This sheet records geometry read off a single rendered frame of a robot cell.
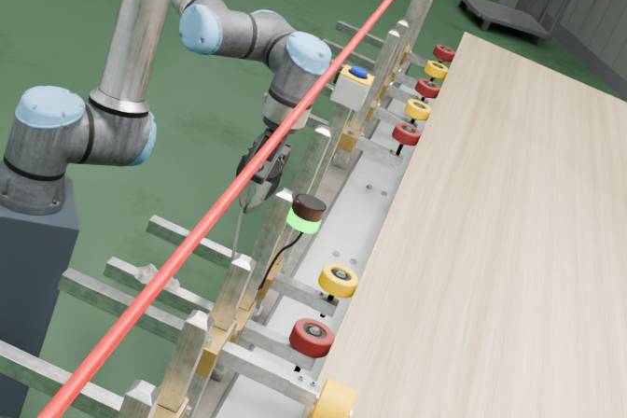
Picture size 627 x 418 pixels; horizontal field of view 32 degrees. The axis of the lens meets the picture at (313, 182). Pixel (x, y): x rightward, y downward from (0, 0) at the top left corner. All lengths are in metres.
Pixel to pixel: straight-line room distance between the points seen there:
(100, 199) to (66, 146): 1.48
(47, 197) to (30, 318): 0.33
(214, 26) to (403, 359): 0.72
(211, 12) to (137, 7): 0.56
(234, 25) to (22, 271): 0.95
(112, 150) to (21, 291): 0.41
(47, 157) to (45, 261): 0.27
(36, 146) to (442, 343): 1.06
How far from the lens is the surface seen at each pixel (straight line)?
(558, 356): 2.38
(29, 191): 2.67
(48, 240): 2.70
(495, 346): 2.29
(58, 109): 2.61
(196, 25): 2.08
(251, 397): 2.31
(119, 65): 2.66
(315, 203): 1.98
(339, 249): 2.99
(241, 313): 2.07
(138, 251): 3.86
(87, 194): 4.11
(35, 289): 2.78
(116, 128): 2.68
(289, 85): 2.07
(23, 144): 2.64
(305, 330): 2.04
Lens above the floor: 1.96
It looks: 24 degrees down
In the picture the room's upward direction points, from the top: 23 degrees clockwise
